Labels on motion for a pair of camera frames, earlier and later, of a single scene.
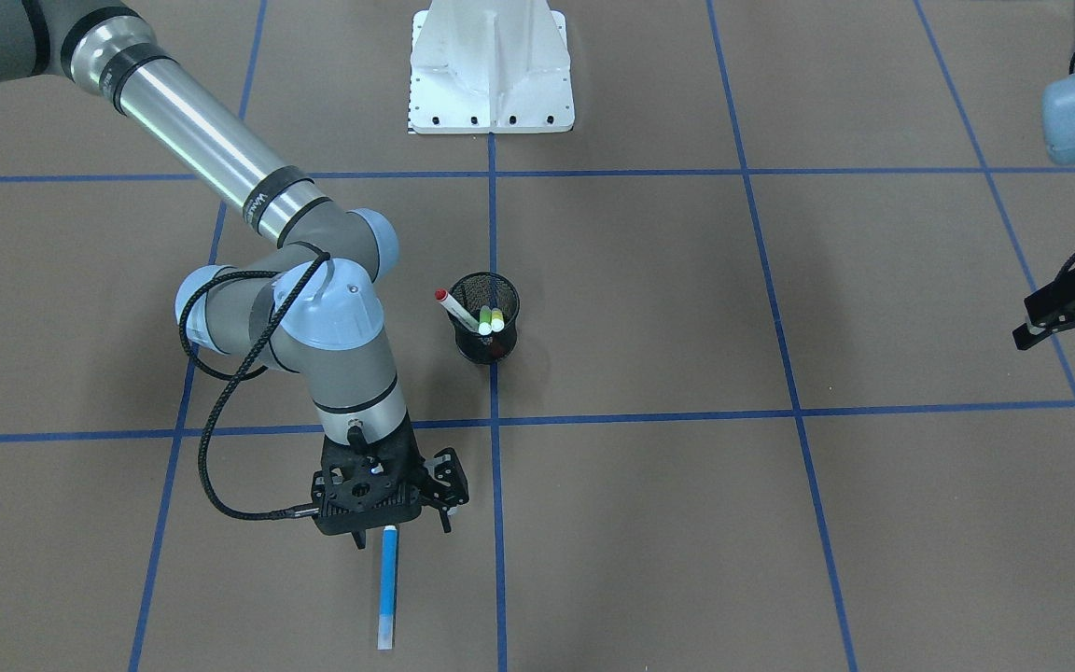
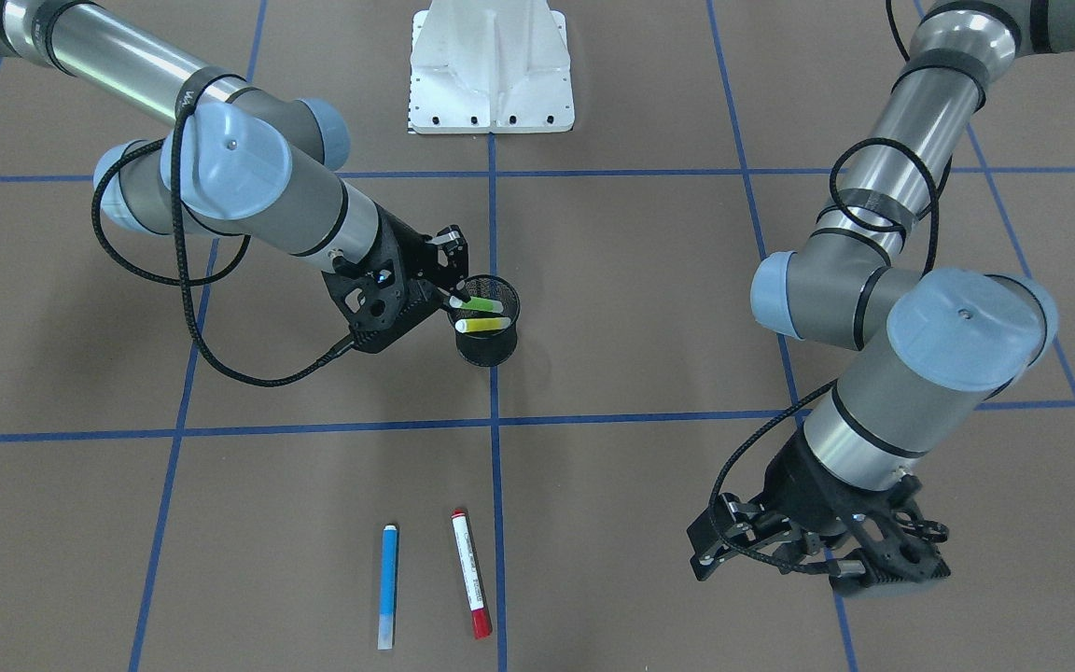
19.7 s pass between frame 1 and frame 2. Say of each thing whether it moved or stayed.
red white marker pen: moved
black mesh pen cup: stayed
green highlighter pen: moved
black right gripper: moved
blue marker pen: stayed
